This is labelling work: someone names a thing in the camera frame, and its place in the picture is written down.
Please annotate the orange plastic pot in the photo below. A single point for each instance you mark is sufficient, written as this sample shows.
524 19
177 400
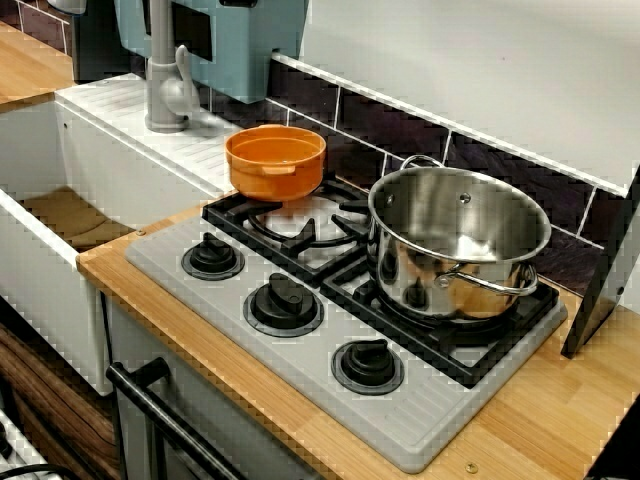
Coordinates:
272 175

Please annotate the black stove knob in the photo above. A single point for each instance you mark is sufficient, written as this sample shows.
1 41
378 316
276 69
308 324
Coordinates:
281 304
212 256
367 366

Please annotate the stainless steel pot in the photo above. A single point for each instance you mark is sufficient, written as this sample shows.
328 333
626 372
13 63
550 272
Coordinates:
425 280

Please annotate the gray toy stove plate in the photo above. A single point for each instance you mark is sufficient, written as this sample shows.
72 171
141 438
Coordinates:
300 360

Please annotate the black burner grate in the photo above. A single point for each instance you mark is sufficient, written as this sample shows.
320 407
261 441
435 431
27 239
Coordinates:
235 216
450 350

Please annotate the white oven door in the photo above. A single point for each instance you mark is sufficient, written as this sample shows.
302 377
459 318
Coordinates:
200 395

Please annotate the teal toy kitchen cabinet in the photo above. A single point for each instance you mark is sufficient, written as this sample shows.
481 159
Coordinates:
240 55

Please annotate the gray toy faucet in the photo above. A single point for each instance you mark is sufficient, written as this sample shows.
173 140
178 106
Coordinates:
160 85

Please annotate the white toy sink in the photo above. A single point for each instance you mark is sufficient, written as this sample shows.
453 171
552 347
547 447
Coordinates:
115 150

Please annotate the black side panel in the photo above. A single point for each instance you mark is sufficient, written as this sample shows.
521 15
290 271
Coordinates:
607 280

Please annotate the dark gray box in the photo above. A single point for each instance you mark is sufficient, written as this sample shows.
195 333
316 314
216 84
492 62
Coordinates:
100 50

